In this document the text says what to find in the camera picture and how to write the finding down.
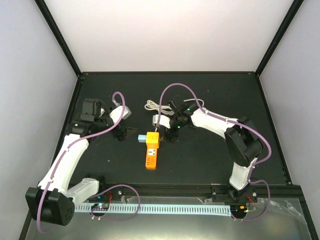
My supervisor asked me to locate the light blue plug adapter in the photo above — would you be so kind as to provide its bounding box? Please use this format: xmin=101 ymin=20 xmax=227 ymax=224
xmin=138 ymin=134 xmax=147 ymax=143

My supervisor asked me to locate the yellow cube socket adapter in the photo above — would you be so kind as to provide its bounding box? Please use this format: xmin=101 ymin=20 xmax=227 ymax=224
xmin=146 ymin=131 xmax=160 ymax=148

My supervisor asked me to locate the orange power strip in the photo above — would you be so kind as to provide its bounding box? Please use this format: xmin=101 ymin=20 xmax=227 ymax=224
xmin=145 ymin=144 xmax=159 ymax=170

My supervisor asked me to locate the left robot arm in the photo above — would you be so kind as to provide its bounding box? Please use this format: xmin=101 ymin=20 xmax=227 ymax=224
xmin=25 ymin=98 xmax=132 ymax=226

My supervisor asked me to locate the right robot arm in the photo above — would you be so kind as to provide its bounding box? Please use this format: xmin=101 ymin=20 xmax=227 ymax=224
xmin=154 ymin=95 xmax=263 ymax=202

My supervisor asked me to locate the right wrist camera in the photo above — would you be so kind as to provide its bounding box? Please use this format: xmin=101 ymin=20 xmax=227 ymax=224
xmin=152 ymin=114 xmax=171 ymax=129

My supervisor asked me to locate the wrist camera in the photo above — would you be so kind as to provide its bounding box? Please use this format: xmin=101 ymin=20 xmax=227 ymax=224
xmin=152 ymin=114 xmax=171 ymax=129
xmin=109 ymin=105 xmax=132 ymax=123

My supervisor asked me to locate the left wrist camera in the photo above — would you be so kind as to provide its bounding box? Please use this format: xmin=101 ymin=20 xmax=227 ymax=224
xmin=109 ymin=105 xmax=132 ymax=123

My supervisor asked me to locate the white power cord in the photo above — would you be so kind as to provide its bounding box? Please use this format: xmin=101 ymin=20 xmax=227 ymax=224
xmin=144 ymin=98 xmax=207 ymax=133

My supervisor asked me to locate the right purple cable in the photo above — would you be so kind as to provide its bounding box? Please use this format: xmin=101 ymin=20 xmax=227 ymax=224
xmin=158 ymin=83 xmax=273 ymax=223

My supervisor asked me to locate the purple cable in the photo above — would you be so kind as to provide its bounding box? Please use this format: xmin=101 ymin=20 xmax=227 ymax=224
xmin=158 ymin=83 xmax=273 ymax=223
xmin=36 ymin=91 xmax=141 ymax=233

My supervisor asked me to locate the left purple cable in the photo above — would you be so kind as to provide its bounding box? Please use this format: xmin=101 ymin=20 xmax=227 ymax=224
xmin=36 ymin=91 xmax=141 ymax=233

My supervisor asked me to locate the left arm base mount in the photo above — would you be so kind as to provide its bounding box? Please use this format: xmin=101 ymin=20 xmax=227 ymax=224
xmin=87 ymin=185 xmax=117 ymax=200

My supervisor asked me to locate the light blue cable duct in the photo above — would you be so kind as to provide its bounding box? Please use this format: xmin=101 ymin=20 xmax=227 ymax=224
xmin=74 ymin=202 xmax=231 ymax=217

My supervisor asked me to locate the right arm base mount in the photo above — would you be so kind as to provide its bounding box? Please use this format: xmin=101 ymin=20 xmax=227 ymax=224
xmin=210 ymin=184 xmax=255 ymax=204

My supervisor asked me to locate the black aluminium frame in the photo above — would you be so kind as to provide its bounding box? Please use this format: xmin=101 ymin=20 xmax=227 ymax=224
xmin=18 ymin=0 xmax=320 ymax=240

